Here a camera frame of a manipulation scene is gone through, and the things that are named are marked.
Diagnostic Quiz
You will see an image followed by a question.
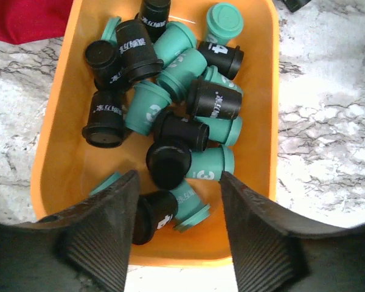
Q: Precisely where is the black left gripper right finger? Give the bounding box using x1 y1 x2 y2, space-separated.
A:
220 172 365 291

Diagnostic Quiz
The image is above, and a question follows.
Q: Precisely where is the orange storage basket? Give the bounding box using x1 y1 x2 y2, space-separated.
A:
30 1 279 268

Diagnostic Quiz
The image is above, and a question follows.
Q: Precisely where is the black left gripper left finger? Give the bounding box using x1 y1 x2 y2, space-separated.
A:
0 170 139 291

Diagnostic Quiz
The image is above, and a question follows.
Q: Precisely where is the red cloth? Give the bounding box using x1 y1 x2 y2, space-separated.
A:
0 0 73 44

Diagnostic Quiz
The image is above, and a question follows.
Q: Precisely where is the black coffee capsule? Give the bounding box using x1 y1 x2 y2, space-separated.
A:
186 77 242 120
85 40 133 92
283 0 311 13
198 41 244 80
153 108 209 152
136 0 171 43
146 137 192 190
116 19 164 83
82 90 125 148

